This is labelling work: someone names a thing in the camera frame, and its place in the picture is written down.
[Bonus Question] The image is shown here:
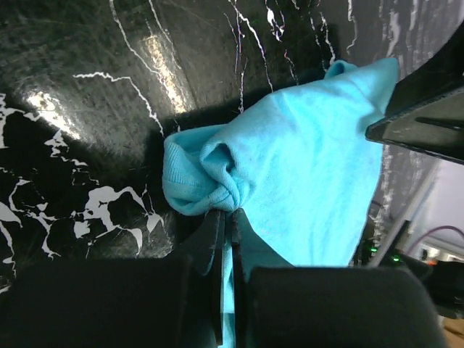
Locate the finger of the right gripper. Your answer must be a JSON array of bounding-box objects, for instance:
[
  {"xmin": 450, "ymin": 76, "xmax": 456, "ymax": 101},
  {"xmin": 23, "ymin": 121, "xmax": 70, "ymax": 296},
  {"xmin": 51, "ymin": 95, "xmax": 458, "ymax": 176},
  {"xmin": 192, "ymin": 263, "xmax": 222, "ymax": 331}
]
[
  {"xmin": 365, "ymin": 86, "xmax": 463, "ymax": 163},
  {"xmin": 386, "ymin": 25, "xmax": 463, "ymax": 117}
]

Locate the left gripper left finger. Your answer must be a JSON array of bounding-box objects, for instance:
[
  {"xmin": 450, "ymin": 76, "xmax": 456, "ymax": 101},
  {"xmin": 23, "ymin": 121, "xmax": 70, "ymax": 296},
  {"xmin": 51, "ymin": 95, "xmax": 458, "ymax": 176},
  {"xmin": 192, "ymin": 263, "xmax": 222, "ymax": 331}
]
[{"xmin": 173, "ymin": 210, "xmax": 225, "ymax": 347}]

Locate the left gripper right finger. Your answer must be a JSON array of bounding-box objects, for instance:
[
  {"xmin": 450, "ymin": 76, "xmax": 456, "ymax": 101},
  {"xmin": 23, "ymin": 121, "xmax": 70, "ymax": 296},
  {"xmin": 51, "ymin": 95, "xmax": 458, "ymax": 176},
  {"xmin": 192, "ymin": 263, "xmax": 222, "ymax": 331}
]
[{"xmin": 231, "ymin": 210, "xmax": 292, "ymax": 347}]

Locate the turquoise t shirt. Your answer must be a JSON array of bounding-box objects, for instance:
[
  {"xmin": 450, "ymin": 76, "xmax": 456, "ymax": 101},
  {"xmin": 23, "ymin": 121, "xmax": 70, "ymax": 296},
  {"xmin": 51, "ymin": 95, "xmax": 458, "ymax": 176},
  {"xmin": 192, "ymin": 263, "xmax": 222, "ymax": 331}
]
[{"xmin": 161, "ymin": 57, "xmax": 402, "ymax": 348}]

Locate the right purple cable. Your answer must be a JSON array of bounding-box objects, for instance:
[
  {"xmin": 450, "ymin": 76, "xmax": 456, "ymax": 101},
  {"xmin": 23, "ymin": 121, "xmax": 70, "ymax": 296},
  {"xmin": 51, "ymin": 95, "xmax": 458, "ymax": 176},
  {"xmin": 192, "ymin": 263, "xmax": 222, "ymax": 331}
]
[{"xmin": 411, "ymin": 225, "xmax": 464, "ymax": 254}]

